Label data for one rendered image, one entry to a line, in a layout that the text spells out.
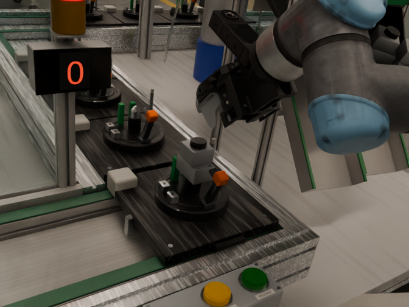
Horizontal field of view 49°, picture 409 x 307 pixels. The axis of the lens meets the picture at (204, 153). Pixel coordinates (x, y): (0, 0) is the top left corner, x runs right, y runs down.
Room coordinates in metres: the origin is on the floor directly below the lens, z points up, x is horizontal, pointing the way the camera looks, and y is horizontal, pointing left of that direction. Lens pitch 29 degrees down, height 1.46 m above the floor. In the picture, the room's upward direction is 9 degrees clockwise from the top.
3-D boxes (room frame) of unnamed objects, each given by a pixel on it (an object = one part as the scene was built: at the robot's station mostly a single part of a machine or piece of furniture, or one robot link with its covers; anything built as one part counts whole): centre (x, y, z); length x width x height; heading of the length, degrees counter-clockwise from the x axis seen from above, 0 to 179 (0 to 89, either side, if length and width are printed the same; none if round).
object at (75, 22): (0.68, 0.24, 1.28); 0.05 x 0.05 x 0.05
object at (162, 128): (0.91, 0.17, 1.01); 0.24 x 0.24 x 0.13; 37
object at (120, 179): (0.72, 0.15, 0.97); 0.05 x 0.05 x 0.04; 37
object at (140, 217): (0.70, 0.01, 0.96); 0.24 x 0.24 x 0.02; 37
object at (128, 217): (0.63, 0.11, 0.95); 0.01 x 0.01 x 0.04; 37
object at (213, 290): (0.48, -0.05, 0.96); 0.04 x 0.04 x 0.02
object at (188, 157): (0.71, 0.02, 1.06); 0.08 x 0.04 x 0.07; 37
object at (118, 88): (1.10, 0.31, 1.01); 0.24 x 0.24 x 0.13; 37
